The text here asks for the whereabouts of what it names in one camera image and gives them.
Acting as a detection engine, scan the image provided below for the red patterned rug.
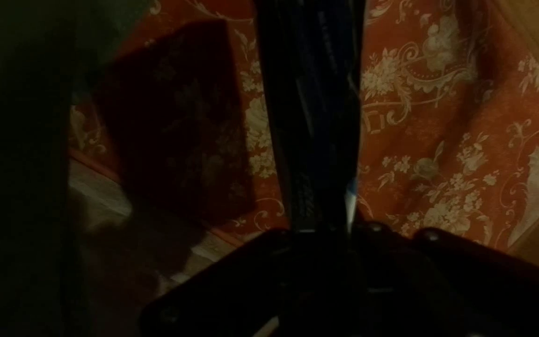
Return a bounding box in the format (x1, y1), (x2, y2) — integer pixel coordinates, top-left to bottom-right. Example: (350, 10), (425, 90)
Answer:
(67, 0), (539, 253)

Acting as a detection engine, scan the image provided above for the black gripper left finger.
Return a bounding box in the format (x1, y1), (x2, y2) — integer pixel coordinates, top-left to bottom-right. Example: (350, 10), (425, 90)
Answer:
(136, 227), (305, 337)

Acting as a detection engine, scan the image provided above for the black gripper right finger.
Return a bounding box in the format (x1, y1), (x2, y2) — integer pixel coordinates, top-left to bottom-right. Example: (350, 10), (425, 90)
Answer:
(346, 221), (539, 337)

